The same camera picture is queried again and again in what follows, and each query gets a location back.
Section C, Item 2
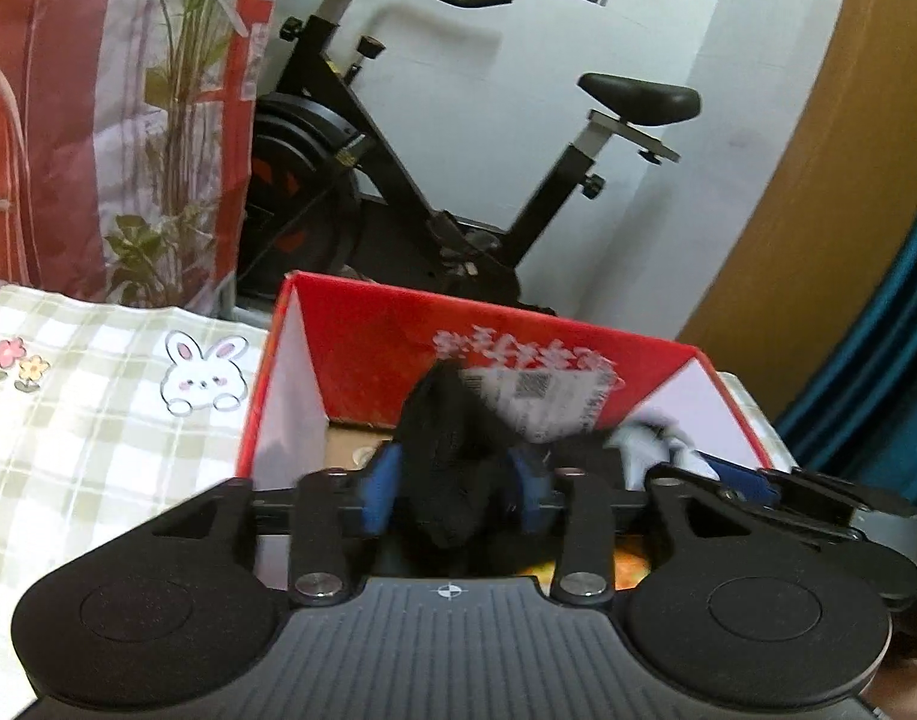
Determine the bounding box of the red white printed curtain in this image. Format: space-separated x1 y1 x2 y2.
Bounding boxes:
0 0 292 316

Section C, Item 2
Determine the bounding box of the black exercise bike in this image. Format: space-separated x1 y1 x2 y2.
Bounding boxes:
237 0 701 316

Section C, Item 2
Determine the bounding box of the teal curtain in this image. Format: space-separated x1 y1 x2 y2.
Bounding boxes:
772 195 917 497

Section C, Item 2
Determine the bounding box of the wooden door panel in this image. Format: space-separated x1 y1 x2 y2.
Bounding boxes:
676 0 917 422

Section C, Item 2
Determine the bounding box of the green artificial plant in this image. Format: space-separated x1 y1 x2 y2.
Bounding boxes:
102 0 259 310

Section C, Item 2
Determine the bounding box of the white cloth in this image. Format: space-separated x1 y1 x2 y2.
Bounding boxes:
607 414 713 492

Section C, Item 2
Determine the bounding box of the red cardboard box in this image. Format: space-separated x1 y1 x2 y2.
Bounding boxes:
236 270 799 593

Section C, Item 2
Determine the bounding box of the black mesh cloth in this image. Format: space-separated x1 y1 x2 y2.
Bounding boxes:
389 362 514 550

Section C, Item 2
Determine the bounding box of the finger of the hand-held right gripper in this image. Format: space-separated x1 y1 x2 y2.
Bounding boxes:
697 456 786 509

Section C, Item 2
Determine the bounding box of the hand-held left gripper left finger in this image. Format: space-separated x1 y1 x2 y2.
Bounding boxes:
149 446 404 605

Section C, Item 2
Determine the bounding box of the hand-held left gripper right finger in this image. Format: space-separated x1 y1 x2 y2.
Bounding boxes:
507 448 731 605

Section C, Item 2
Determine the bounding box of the orange object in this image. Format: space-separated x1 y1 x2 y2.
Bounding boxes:
615 546 649 590

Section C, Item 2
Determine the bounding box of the plaid bunny print bedsheet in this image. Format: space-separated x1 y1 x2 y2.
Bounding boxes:
0 283 274 720

